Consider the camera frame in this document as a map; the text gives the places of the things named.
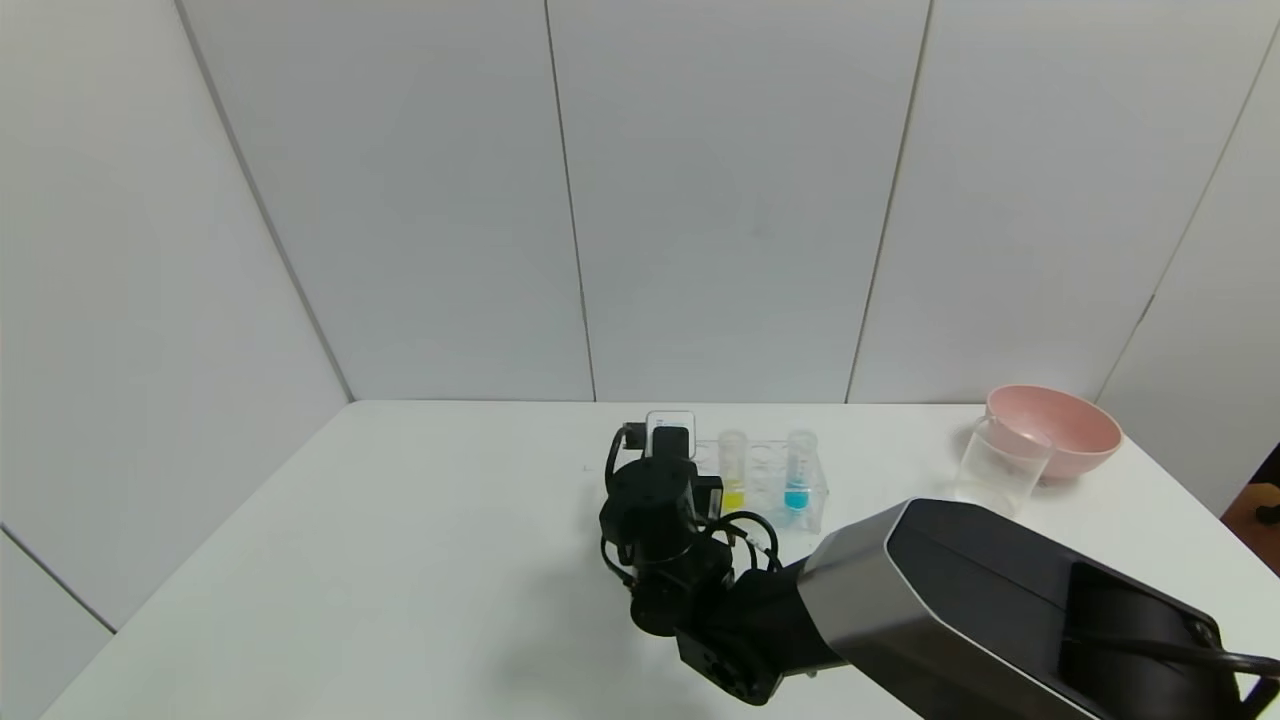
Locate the clear plastic measuring beaker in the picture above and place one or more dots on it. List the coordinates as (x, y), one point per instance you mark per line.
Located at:
(1000, 470)

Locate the clear acrylic test tube rack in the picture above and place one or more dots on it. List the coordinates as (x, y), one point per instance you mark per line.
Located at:
(765, 480)

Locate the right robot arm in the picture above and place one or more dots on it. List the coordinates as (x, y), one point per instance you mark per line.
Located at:
(1000, 600)

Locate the pink bowl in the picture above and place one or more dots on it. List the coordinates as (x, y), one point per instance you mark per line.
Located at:
(1075, 440)

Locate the test tube with blue pigment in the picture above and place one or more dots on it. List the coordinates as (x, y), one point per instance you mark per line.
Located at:
(797, 495)

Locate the test tube with yellow pigment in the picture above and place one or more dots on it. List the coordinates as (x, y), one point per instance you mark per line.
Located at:
(733, 495)

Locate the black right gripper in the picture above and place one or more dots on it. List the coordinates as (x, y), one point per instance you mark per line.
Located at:
(650, 505)

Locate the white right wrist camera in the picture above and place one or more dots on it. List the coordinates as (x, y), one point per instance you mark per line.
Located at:
(671, 440)

